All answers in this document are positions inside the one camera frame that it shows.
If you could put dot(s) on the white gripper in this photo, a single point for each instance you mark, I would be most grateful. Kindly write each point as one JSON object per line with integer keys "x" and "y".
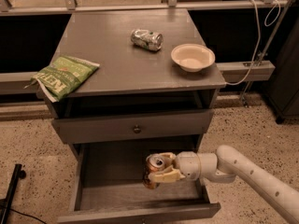
{"x": 186, "y": 162}

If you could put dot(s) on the orange soda can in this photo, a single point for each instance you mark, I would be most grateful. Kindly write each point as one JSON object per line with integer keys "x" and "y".
{"x": 154, "y": 163}

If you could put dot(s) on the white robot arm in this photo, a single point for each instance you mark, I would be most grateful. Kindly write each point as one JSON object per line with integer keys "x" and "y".
{"x": 223, "y": 166}

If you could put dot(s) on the closed grey upper drawer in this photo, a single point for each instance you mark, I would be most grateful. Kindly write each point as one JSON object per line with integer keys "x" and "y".
{"x": 116, "y": 128}

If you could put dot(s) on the round drawer knob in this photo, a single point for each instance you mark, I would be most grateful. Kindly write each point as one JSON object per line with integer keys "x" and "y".
{"x": 137, "y": 129}

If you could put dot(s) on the open grey lower drawer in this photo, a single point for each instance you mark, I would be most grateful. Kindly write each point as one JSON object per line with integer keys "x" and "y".
{"x": 109, "y": 188}

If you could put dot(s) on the crushed silver green can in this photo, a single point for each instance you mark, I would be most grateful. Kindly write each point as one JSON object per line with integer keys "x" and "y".
{"x": 146, "y": 39}

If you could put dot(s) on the grey wooden cabinet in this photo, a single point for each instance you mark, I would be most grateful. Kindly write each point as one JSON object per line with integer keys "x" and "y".
{"x": 132, "y": 80}

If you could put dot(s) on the white paper bowl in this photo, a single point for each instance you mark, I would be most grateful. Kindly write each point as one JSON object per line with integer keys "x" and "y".
{"x": 192, "y": 57}

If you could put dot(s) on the green chip bag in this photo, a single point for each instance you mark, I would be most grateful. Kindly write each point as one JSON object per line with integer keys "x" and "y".
{"x": 63, "y": 76}

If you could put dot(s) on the black floor stand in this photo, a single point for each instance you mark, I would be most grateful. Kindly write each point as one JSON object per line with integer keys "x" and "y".
{"x": 5, "y": 204}

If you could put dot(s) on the metal railing frame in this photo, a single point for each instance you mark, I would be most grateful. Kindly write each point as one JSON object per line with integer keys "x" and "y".
{"x": 140, "y": 0}

